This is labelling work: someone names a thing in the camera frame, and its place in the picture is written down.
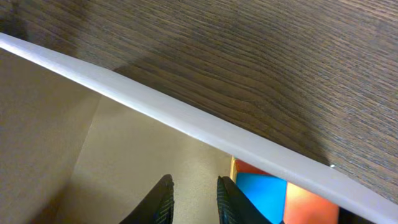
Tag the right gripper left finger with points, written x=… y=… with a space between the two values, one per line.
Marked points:
x=157 y=207

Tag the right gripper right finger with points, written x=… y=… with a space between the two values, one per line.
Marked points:
x=234 y=207

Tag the white cardboard box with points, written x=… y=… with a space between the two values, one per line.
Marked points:
x=138 y=134

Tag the colourful puzzle cube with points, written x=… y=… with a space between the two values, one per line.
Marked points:
x=279 y=200

